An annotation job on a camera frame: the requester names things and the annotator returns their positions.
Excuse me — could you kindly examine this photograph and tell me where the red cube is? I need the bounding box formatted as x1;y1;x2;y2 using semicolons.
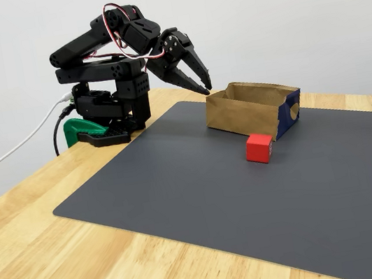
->
242;130;278;167

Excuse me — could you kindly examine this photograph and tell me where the brown paper box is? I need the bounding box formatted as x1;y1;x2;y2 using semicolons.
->
201;71;309;152

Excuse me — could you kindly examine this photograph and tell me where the green clamp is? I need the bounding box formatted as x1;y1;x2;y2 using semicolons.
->
61;113;113;150

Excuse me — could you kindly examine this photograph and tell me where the dark grey mat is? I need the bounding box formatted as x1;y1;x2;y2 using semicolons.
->
38;71;372;279

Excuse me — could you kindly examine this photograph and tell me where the red white black servo cable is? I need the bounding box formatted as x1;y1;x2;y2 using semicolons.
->
100;0;145;59
111;22;169;67

